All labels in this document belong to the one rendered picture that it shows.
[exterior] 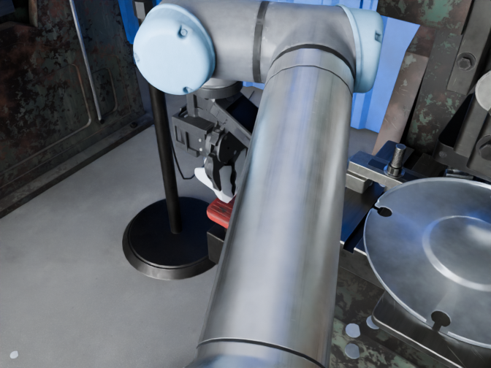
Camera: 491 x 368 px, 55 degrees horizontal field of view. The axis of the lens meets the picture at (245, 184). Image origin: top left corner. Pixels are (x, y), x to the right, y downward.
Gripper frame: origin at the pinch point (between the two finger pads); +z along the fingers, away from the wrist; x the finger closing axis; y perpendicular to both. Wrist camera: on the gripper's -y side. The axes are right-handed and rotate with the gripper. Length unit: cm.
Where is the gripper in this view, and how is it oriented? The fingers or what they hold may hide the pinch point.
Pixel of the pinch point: (231, 196)
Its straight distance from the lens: 72.0
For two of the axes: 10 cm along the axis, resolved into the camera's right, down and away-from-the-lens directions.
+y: -8.1, -3.9, 4.4
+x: -5.9, 5.4, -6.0
